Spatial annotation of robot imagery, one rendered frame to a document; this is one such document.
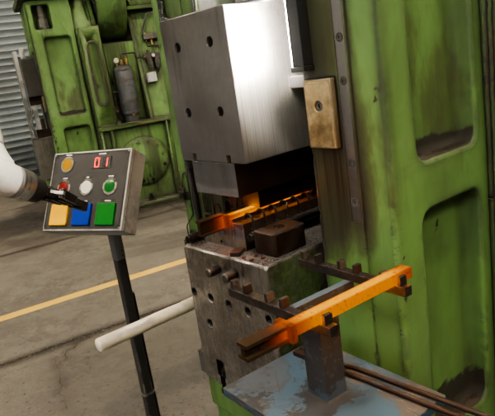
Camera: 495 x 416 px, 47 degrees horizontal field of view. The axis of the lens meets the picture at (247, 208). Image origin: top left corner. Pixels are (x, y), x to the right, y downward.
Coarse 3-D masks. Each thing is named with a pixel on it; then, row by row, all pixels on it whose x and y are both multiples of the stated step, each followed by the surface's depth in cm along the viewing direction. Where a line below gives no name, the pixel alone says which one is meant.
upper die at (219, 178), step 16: (272, 160) 163; (288, 160) 167; (304, 160) 171; (208, 176) 165; (224, 176) 159; (240, 176) 156; (256, 176) 159; (272, 176) 163; (288, 176) 167; (208, 192) 167; (224, 192) 161; (240, 192) 156
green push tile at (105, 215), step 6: (102, 204) 188; (108, 204) 187; (114, 204) 186; (102, 210) 188; (108, 210) 187; (114, 210) 186; (96, 216) 188; (102, 216) 187; (108, 216) 186; (114, 216) 186; (96, 222) 188; (102, 222) 187; (108, 222) 186
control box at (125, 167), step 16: (80, 160) 198; (96, 160) 195; (112, 160) 192; (128, 160) 189; (144, 160) 196; (64, 176) 200; (80, 176) 197; (96, 176) 194; (112, 176) 190; (128, 176) 188; (80, 192) 195; (96, 192) 192; (112, 192) 189; (128, 192) 187; (48, 208) 200; (96, 208) 190; (128, 208) 187; (48, 224) 198; (128, 224) 187
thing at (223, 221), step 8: (248, 208) 168; (256, 208) 169; (208, 216) 161; (216, 216) 160; (224, 216) 161; (232, 216) 163; (200, 224) 158; (208, 224) 159; (216, 224) 161; (224, 224) 162; (200, 232) 158; (208, 232) 160; (216, 232) 160
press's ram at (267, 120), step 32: (192, 32) 152; (224, 32) 142; (256, 32) 148; (192, 64) 156; (224, 64) 146; (256, 64) 149; (288, 64) 156; (192, 96) 160; (224, 96) 149; (256, 96) 150; (288, 96) 157; (192, 128) 164; (224, 128) 153; (256, 128) 151; (288, 128) 158; (224, 160) 157; (256, 160) 152
